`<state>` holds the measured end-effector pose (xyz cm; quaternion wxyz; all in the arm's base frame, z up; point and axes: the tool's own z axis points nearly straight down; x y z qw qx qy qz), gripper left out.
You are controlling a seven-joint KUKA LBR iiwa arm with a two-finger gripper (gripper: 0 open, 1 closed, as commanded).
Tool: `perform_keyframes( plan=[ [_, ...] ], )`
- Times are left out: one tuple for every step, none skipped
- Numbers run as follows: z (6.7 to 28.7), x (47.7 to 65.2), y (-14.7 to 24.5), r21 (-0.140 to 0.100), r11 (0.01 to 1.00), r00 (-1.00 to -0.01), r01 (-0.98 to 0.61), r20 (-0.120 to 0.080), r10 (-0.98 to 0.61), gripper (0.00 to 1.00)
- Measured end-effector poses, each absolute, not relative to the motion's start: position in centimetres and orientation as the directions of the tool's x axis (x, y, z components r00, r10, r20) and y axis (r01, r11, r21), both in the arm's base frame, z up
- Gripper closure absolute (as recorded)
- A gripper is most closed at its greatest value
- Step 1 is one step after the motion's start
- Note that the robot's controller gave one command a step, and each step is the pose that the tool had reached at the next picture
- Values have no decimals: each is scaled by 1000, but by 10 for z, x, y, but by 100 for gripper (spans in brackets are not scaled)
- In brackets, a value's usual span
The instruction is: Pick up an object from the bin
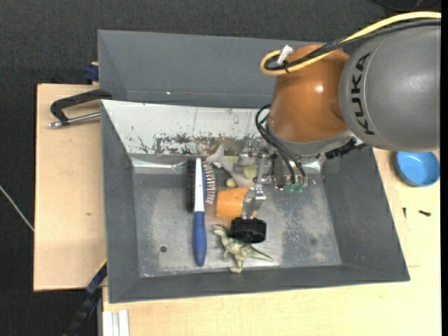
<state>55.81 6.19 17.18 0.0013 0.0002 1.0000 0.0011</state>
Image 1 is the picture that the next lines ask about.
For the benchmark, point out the green toy dinosaur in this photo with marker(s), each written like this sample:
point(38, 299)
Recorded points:
point(238, 248)

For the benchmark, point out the small black screw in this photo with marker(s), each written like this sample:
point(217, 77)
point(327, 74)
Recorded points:
point(425, 213)

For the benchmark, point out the orange rounded block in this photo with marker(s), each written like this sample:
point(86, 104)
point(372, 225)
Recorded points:
point(229, 202)

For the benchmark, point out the grey toy shark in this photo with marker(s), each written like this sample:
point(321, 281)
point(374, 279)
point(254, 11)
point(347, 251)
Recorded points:
point(224, 159)

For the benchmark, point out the black cylinder on white bracket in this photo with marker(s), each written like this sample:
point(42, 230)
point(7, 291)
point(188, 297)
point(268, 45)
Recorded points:
point(337, 151)

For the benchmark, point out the blue and white hairbrush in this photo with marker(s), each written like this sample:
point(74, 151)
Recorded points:
point(199, 222)

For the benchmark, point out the silver ribbed metal strip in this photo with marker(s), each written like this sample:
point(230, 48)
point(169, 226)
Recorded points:
point(210, 184)

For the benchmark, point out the blue bowl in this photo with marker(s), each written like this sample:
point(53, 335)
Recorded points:
point(416, 168)

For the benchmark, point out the black round knob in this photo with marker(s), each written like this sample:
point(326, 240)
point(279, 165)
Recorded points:
point(248, 230)

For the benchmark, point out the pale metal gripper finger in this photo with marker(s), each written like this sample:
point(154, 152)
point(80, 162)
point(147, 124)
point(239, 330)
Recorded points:
point(248, 161)
point(252, 206)

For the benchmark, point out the grey metal bin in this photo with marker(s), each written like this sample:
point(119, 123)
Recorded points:
point(161, 222)

